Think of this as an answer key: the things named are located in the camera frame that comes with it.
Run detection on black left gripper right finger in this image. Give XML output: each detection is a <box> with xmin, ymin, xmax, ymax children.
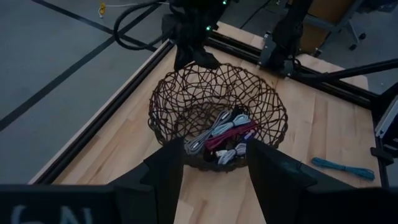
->
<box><xmin>245</xmin><ymin>138</ymin><xmax>318</xmax><ymax>224</ymax></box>

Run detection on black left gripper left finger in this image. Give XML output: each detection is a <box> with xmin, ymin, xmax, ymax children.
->
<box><xmin>136</xmin><ymin>138</ymin><xmax>185</xmax><ymax>224</ymax></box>

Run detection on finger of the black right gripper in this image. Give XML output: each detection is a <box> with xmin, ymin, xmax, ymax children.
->
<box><xmin>173</xmin><ymin>46</ymin><xmax>197</xmax><ymax>72</ymax></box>
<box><xmin>194</xmin><ymin>46</ymin><xmax>221</xmax><ymax>69</ymax></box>

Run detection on dark brown wire basket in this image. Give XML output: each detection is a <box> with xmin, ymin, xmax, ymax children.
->
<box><xmin>147</xmin><ymin>62</ymin><xmax>289</xmax><ymax>174</ymax></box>

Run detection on lavender grey cable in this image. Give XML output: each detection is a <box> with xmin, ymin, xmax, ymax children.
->
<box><xmin>216</xmin><ymin>142</ymin><xmax>248</xmax><ymax>166</ymax></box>

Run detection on teal cable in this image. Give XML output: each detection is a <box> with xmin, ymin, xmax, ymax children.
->
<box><xmin>312</xmin><ymin>157</ymin><xmax>376</xmax><ymax>181</ymax></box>

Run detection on wooden cabinet on casters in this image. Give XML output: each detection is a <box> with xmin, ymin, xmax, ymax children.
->
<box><xmin>298</xmin><ymin>0</ymin><xmax>367</xmax><ymax>55</ymax></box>

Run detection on grey light bar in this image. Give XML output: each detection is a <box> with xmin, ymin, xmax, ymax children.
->
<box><xmin>374</xmin><ymin>95</ymin><xmax>398</xmax><ymax>139</ymax></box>

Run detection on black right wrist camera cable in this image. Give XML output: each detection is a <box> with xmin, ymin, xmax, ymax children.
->
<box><xmin>113</xmin><ymin>0</ymin><xmax>172</xmax><ymax>51</ymax></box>

